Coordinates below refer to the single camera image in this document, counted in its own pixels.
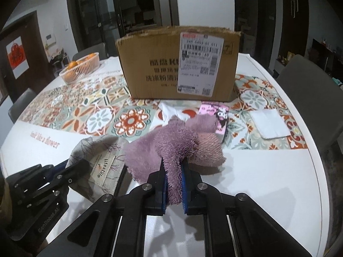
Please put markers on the white floral patterned tablecloth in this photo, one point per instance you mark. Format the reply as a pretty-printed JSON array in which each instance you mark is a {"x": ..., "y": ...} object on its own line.
[{"x": 254, "y": 171}]

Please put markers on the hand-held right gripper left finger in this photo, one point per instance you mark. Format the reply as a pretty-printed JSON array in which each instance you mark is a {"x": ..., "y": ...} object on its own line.
[{"x": 163, "y": 190}]

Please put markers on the brown wooden door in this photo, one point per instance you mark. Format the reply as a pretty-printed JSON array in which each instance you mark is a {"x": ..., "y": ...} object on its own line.
[{"x": 37, "y": 59}]

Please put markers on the pink cartoon packet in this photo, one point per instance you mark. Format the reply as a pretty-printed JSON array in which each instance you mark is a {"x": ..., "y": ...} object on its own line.
[{"x": 222, "y": 117}]

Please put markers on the dark framed sliding glass door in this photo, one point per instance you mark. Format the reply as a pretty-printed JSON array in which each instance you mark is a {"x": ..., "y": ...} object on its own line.
[{"x": 88, "y": 13}]

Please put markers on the orange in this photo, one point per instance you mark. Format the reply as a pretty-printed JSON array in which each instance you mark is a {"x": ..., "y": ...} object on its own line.
[
  {"x": 92, "y": 56},
  {"x": 72, "y": 64}
]

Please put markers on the purple fluffy towel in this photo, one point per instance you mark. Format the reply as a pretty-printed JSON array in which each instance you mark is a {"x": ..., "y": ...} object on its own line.
[{"x": 174, "y": 144}]

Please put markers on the white cloth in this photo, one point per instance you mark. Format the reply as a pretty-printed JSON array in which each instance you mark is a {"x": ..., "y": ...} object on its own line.
[{"x": 269, "y": 124}]

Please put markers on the white plastic fruit basket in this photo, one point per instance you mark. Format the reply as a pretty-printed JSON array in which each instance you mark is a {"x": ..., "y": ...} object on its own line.
[{"x": 80, "y": 73}]

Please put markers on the red and white door poster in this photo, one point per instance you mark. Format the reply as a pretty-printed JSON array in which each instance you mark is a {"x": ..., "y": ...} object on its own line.
[{"x": 17, "y": 59}]

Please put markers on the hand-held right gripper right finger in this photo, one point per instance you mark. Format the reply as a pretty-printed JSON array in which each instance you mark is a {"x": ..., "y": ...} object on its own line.
[{"x": 185, "y": 192}]

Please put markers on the white wall intercom panel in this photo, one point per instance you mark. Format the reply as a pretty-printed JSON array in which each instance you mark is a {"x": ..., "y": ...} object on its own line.
[{"x": 50, "y": 39}]

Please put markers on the dark interior door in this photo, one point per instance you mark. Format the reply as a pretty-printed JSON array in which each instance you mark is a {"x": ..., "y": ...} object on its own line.
[{"x": 266, "y": 26}]

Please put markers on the white garment with red print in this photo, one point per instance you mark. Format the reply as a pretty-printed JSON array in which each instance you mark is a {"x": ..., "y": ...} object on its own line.
[{"x": 171, "y": 109}]

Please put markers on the white shoe rack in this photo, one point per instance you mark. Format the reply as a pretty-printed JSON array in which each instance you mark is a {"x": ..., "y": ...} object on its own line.
[{"x": 57, "y": 59}]

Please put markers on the brown cardboard box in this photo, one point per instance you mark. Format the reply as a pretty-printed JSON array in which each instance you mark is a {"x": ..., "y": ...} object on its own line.
[{"x": 150, "y": 69}]

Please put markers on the beige printed cloth bag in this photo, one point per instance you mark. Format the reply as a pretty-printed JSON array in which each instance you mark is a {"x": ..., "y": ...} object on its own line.
[{"x": 88, "y": 150}]

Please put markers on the grey dining chair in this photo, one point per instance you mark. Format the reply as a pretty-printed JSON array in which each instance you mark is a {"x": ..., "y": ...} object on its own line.
[
  {"x": 88, "y": 49},
  {"x": 21, "y": 107},
  {"x": 302, "y": 85}
]

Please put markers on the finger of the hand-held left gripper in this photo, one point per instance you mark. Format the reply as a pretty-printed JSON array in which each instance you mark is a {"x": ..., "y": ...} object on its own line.
[
  {"x": 77, "y": 167},
  {"x": 59, "y": 169}
]

